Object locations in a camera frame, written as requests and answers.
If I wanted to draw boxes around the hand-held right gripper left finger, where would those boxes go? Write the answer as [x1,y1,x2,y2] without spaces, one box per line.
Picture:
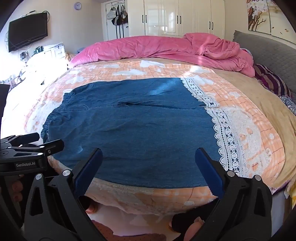
[23,148,107,241]

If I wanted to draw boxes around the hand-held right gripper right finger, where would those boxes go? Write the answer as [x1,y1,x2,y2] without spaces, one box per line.
[195,147,273,241]

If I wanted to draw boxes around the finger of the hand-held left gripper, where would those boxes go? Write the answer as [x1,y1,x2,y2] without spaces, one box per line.
[10,139,65,161]
[6,133,40,146]

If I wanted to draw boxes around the blue denim pants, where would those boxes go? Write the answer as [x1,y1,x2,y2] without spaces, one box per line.
[40,77,255,189]

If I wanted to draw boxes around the person's left hand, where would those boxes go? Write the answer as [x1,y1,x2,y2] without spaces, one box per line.
[11,175,25,204]

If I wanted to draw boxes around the person's bare foot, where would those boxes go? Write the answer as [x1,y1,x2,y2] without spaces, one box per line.
[85,201,98,214]

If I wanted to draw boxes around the person's black trouser leg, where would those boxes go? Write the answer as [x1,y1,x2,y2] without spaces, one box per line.
[171,212,205,233]

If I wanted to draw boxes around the orange patterned blanket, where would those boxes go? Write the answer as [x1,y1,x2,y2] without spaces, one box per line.
[24,59,286,216]

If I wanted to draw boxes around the white dresser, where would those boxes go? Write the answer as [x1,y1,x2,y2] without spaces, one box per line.
[21,43,66,81]

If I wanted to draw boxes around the beige bed sheet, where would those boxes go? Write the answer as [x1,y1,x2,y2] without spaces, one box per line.
[215,67,296,193]

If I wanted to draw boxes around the floral patterned pillow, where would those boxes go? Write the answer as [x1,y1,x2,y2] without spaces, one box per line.
[280,95,296,116]

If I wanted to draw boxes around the purple striped pillow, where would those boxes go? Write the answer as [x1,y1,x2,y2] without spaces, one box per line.
[253,64,292,96]

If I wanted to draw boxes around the pink duvet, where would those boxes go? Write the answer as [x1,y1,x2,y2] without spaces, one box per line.
[68,32,256,78]

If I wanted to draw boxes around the grey quilted headboard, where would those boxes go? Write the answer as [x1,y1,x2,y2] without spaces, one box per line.
[232,30,296,100]

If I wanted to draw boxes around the black striped hanging bag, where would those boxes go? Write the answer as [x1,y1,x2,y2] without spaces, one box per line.
[112,5,123,26]

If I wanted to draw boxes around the white wardrobe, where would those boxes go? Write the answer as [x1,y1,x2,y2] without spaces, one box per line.
[143,0,226,37]

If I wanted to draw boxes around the black wall television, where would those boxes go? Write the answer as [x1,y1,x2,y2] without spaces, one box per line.
[8,12,48,52]

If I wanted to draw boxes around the blossom wall painting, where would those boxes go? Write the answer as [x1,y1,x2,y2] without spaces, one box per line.
[246,0,296,37]

